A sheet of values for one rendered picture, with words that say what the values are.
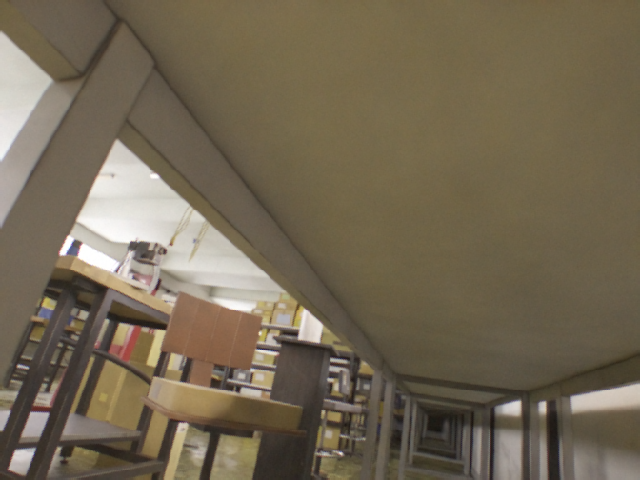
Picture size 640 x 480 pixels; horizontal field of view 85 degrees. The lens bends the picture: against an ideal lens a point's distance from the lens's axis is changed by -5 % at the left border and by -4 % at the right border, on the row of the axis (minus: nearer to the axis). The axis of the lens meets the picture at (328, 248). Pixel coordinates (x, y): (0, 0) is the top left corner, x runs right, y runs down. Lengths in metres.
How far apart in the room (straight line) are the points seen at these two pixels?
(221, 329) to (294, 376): 0.34
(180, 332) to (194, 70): 1.07
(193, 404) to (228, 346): 0.50
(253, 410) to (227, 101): 0.77
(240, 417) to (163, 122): 0.75
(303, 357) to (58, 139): 1.29
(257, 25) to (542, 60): 0.20
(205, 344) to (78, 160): 1.13
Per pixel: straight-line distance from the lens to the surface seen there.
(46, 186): 0.28
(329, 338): 6.51
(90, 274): 1.73
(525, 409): 2.46
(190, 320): 1.35
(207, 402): 0.94
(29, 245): 0.28
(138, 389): 2.82
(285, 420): 1.03
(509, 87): 0.32
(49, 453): 1.85
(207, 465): 1.14
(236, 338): 1.40
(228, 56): 0.33
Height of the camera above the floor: 0.64
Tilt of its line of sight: 23 degrees up
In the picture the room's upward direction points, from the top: 11 degrees clockwise
